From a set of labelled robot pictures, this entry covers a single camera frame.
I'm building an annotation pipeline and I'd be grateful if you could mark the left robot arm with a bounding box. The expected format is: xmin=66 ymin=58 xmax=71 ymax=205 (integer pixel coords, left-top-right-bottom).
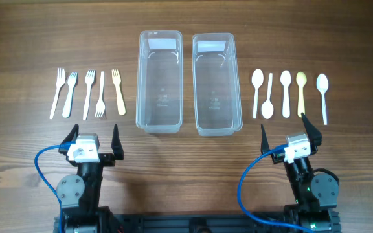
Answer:
xmin=53 ymin=124 xmax=124 ymax=233

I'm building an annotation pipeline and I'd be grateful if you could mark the long white plastic fork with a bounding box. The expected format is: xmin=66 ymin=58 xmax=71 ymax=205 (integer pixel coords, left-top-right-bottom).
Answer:
xmin=83 ymin=69 xmax=96 ymax=120

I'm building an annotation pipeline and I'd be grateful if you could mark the cream yellow plastic spoon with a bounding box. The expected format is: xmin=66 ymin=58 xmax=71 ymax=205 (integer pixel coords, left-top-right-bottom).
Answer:
xmin=296 ymin=72 xmax=307 ymax=117

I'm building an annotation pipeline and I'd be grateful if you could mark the thin white plastic fork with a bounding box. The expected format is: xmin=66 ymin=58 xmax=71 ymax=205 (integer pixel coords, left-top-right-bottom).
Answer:
xmin=49 ymin=68 xmax=65 ymax=120

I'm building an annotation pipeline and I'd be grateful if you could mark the right blue cable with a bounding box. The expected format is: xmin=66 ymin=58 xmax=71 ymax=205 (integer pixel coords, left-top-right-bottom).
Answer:
xmin=236 ymin=144 xmax=315 ymax=233

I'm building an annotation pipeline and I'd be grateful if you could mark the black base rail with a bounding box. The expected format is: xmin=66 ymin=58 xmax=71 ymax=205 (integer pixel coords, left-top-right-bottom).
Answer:
xmin=62 ymin=212 xmax=342 ymax=233

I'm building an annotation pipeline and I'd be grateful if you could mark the cream yellow plastic fork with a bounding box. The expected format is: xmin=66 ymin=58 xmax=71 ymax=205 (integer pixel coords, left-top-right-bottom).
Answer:
xmin=111 ymin=69 xmax=126 ymax=115

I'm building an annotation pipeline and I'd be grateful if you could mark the right clear plastic container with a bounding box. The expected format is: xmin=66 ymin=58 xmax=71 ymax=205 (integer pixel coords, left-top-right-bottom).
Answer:
xmin=192 ymin=33 xmax=243 ymax=137

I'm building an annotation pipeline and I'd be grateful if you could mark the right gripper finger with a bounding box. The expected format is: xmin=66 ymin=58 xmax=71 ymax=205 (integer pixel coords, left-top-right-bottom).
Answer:
xmin=301 ymin=113 xmax=322 ymax=146
xmin=260 ymin=124 xmax=270 ymax=155

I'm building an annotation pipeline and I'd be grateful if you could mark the left blue cable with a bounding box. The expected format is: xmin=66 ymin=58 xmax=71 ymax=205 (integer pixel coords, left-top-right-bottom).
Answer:
xmin=34 ymin=143 xmax=76 ymax=233

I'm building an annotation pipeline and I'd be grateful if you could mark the clear plastic container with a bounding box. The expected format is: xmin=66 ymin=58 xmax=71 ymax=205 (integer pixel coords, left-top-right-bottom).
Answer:
xmin=135 ymin=30 xmax=183 ymax=133
xmin=192 ymin=33 xmax=243 ymax=137

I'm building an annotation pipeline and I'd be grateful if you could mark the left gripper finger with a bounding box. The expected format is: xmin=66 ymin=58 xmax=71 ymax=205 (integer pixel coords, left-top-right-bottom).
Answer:
xmin=58 ymin=124 xmax=79 ymax=151
xmin=111 ymin=124 xmax=124 ymax=160

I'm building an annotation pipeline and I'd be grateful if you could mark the left clear plastic container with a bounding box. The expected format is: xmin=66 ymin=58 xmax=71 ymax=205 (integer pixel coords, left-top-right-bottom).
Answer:
xmin=135 ymin=30 xmax=183 ymax=133

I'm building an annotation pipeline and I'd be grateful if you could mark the blue cable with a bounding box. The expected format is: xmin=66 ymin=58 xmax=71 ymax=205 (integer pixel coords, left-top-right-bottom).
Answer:
xmin=236 ymin=144 xmax=315 ymax=233
xmin=34 ymin=143 xmax=76 ymax=233

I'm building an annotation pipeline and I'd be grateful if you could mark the white fork tines down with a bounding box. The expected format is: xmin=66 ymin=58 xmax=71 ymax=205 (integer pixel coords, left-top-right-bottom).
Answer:
xmin=95 ymin=71 xmax=106 ymax=118

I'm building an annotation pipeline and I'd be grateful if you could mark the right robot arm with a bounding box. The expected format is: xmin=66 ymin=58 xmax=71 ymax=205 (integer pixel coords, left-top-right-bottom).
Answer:
xmin=271 ymin=114 xmax=341 ymax=232

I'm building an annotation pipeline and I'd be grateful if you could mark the translucent white spoon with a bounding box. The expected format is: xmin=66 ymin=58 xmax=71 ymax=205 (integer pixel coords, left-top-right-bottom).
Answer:
xmin=316 ymin=74 xmax=329 ymax=125

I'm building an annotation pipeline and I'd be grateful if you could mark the pale blue plastic fork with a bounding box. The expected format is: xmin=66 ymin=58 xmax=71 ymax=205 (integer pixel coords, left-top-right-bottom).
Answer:
xmin=62 ymin=72 xmax=78 ymax=118

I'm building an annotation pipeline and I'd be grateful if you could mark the white spoon bowl down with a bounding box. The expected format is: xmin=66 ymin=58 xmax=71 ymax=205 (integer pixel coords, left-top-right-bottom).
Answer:
xmin=261 ymin=73 xmax=274 ymax=119

